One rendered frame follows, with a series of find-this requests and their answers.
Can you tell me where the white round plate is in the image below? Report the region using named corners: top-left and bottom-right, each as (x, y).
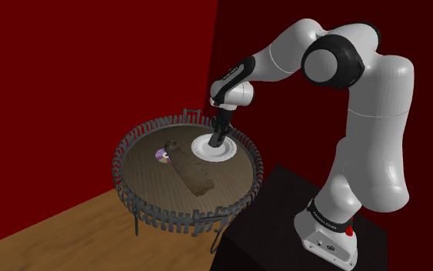
top-left (191, 133), bottom-right (238, 163)

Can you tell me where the long brown bread loaf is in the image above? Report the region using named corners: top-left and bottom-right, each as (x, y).
top-left (164, 139), bottom-right (215, 197)

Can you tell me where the shiny compact disc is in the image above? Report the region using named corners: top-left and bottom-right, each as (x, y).
top-left (155, 148), bottom-right (172, 165)

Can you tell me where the round table with metal rim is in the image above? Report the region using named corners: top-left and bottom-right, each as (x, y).
top-left (112, 109), bottom-right (265, 256)

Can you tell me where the dark robot stand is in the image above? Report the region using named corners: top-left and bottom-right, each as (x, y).
top-left (209, 163), bottom-right (388, 271)

